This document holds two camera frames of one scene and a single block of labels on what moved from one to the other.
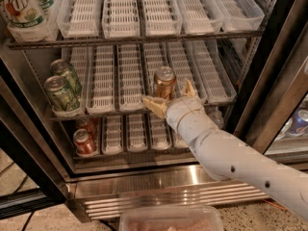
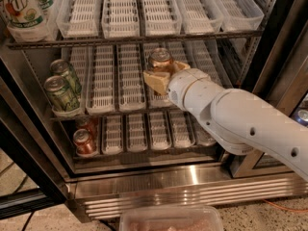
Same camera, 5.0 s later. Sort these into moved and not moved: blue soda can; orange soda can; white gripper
Moved: orange soda can; white gripper
Not moved: blue soda can
